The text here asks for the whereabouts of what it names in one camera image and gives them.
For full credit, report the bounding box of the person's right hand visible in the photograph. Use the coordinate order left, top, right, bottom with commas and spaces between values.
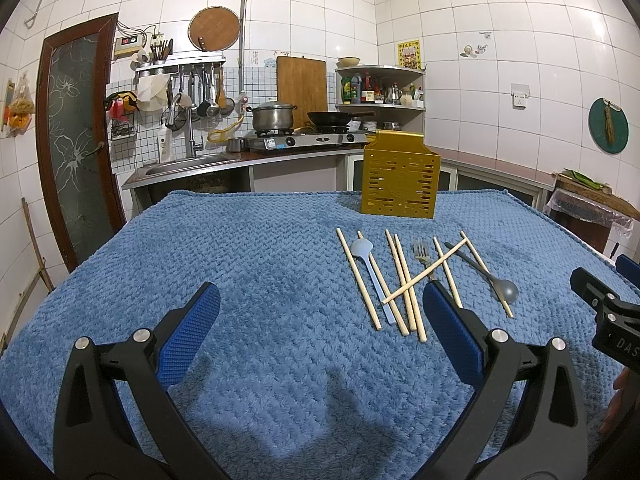
599, 367, 630, 437

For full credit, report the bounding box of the round woven tray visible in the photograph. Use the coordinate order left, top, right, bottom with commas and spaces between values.
188, 6, 241, 52

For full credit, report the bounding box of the corner wall shelf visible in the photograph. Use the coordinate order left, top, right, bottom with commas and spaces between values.
335, 65, 426, 133

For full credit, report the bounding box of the steel gas stove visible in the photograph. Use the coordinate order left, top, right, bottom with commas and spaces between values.
245, 130, 368, 152

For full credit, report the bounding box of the rectangular wooden cutting board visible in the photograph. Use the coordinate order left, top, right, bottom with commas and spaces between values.
277, 56, 328, 129

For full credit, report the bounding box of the yellow wall calendar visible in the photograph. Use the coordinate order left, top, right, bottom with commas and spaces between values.
397, 39, 422, 70

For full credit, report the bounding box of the brown glass door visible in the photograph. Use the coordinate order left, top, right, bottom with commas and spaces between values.
36, 14, 126, 272

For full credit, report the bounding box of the green round wall board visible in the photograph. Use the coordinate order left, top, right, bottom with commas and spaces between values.
588, 98, 629, 155

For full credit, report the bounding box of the steel sink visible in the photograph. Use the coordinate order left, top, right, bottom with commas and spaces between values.
143, 154, 234, 176

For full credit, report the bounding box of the light blue plastic spoon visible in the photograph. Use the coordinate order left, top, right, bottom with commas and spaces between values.
350, 237, 396, 324

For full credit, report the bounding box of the blue textured table cloth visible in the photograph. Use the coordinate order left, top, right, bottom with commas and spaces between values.
1, 191, 639, 479

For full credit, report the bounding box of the hanging utensil rack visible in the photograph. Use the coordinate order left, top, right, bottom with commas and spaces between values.
131, 52, 243, 131

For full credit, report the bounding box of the yellow perforated utensil holder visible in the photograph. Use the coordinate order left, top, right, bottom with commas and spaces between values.
360, 130, 440, 219

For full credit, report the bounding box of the white wall socket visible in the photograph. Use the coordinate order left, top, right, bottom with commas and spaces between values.
511, 84, 530, 110

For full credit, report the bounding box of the steel cooking pot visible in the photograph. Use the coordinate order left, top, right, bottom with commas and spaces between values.
246, 101, 297, 132

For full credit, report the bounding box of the green-handled metal fork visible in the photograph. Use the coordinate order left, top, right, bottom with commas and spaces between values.
412, 240, 432, 269

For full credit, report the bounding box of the grey metal spoon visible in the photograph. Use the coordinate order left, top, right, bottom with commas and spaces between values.
457, 242, 518, 304

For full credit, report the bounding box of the black wok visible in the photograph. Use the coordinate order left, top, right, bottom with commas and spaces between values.
307, 112, 352, 131

